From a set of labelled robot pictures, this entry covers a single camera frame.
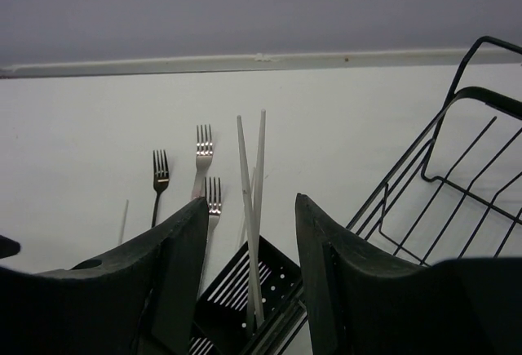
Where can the teal handled fork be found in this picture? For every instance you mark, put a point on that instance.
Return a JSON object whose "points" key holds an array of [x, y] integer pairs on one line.
{"points": [[214, 198]]}

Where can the black metal fork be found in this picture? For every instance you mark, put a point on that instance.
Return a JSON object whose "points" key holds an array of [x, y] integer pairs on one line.
{"points": [[161, 179]]}

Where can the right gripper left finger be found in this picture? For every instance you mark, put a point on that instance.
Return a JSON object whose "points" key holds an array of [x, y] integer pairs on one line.
{"points": [[138, 298]]}

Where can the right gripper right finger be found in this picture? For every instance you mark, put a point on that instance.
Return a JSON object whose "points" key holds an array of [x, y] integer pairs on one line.
{"points": [[362, 300]]}

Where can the black wire dish rack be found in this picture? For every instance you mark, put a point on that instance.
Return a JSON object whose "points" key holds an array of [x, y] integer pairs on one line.
{"points": [[456, 190]]}

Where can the pink handled fork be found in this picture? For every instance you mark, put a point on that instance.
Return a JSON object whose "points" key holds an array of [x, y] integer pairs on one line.
{"points": [[204, 156]]}

